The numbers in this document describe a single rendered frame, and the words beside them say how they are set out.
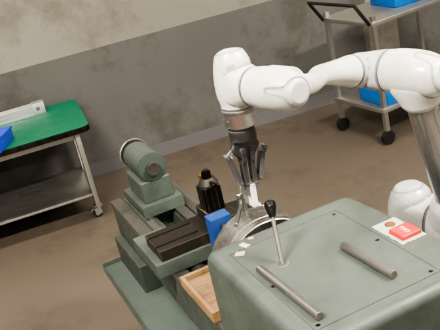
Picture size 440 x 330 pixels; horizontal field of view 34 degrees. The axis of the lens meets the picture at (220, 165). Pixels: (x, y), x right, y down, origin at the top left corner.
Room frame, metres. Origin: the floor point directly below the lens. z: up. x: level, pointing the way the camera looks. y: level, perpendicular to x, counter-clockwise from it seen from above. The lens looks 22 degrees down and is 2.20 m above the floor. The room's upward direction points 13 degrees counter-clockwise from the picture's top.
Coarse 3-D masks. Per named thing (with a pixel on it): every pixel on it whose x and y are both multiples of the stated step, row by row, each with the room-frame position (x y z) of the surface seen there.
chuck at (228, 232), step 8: (256, 208) 2.00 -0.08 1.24; (264, 208) 2.00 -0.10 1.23; (240, 216) 1.97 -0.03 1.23; (256, 216) 1.94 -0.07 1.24; (264, 216) 1.93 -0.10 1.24; (288, 216) 1.96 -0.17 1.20; (232, 224) 1.95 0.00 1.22; (240, 224) 1.93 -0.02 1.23; (248, 224) 1.91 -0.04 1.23; (224, 232) 1.95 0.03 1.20; (232, 232) 1.92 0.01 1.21; (216, 240) 1.96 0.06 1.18; (224, 240) 1.92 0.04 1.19; (232, 240) 1.89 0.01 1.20; (216, 248) 1.94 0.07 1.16
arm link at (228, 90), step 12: (228, 48) 1.82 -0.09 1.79; (240, 48) 1.80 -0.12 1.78; (216, 60) 1.80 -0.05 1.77; (228, 60) 1.77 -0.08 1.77; (240, 60) 1.77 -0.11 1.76; (216, 72) 1.79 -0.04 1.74; (228, 72) 1.77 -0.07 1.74; (240, 72) 1.75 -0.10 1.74; (216, 84) 1.79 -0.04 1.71; (228, 84) 1.75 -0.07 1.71; (228, 96) 1.76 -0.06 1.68; (240, 96) 1.72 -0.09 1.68; (228, 108) 1.78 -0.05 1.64; (240, 108) 1.77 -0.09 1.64
